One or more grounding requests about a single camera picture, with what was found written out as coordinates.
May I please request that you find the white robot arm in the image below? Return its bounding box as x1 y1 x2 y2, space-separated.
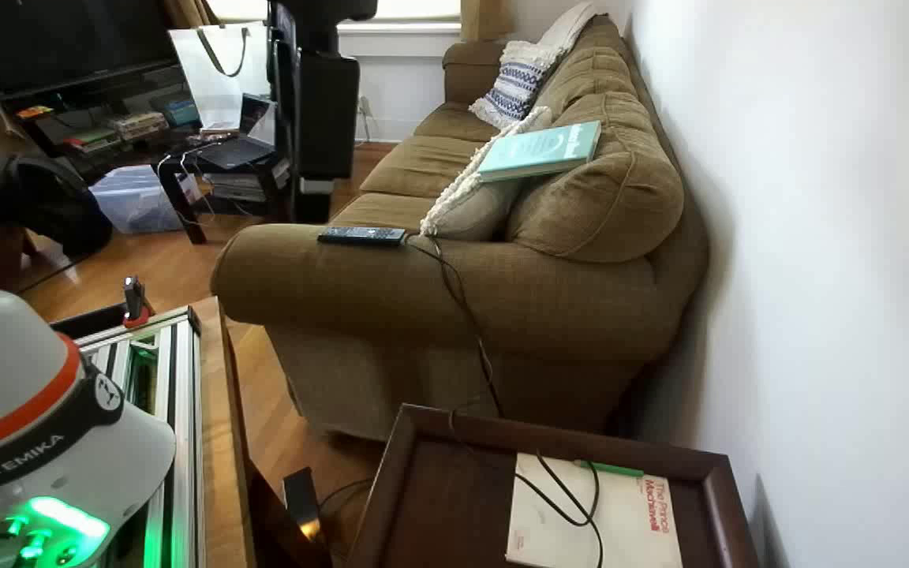
0 291 176 568

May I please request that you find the beige throw pillow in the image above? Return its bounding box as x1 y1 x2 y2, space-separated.
420 106 551 240

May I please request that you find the olive green fabric sofa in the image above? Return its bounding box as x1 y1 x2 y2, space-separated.
213 16 708 439

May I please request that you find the black remote control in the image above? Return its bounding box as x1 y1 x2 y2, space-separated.
320 228 406 250

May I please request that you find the teal hardcover book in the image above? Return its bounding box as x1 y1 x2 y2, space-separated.
477 119 599 185

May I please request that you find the blue striped white pillow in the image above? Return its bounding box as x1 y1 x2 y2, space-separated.
472 43 557 131

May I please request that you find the dark wooden tray table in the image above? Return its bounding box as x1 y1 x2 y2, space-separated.
344 403 760 568

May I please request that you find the white paper manual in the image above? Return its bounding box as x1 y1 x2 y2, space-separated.
506 456 685 568

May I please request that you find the black low media stand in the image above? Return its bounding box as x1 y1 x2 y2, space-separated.
3 65 290 242

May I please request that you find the black tower speaker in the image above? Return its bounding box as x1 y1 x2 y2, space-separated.
267 0 379 224

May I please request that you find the white shopping bag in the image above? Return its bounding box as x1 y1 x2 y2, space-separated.
167 23 272 131

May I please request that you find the clear plastic storage bin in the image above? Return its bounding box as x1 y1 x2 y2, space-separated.
91 166 181 233

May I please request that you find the black backpack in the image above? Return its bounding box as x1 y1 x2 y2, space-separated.
0 154 110 259

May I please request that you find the black television screen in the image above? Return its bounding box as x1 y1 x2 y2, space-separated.
0 0 175 96

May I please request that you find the black cable on sofa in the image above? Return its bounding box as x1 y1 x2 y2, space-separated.
406 238 607 568

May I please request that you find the aluminium frame stand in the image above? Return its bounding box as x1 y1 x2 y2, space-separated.
78 311 206 568

